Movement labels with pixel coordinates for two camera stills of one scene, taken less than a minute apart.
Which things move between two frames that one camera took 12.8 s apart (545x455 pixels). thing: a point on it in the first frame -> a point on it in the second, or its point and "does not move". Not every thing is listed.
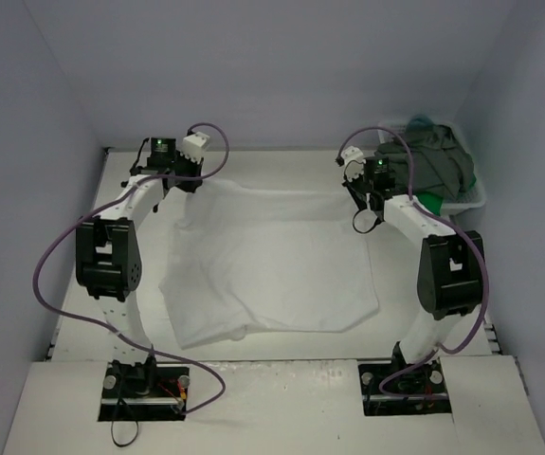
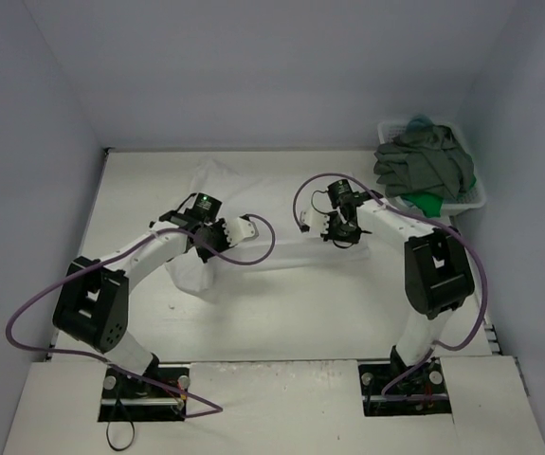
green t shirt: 433,202 does not move
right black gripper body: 359,194 -> 343,229
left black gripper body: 190,180 -> 207,245
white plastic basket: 474,198 does not move
